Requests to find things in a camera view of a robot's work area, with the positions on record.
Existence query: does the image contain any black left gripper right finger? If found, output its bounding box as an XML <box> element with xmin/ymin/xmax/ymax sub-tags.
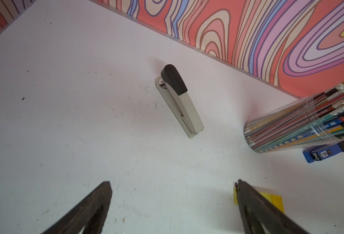
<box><xmin>235</xmin><ymin>180</ymin><xmax>307</xmax><ymax>234</ymax></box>

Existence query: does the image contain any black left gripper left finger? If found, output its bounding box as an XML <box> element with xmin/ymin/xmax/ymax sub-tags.
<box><xmin>44</xmin><ymin>181</ymin><xmax>112</xmax><ymax>234</ymax></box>

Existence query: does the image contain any yellow block horizontal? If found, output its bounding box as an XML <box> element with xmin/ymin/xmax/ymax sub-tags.
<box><xmin>233</xmin><ymin>185</ymin><xmax>285</xmax><ymax>214</ymax></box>

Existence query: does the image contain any blue stapler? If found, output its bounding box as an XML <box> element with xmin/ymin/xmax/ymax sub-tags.
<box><xmin>303</xmin><ymin>140</ymin><xmax>344</xmax><ymax>163</ymax></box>

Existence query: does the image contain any clear cup of pencils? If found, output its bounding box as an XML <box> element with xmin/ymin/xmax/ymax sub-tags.
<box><xmin>244</xmin><ymin>82</ymin><xmax>344</xmax><ymax>153</ymax></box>

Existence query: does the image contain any grey stapler black handle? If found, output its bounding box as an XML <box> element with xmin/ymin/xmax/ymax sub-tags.
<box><xmin>155</xmin><ymin>64</ymin><xmax>204</xmax><ymax>138</ymax></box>

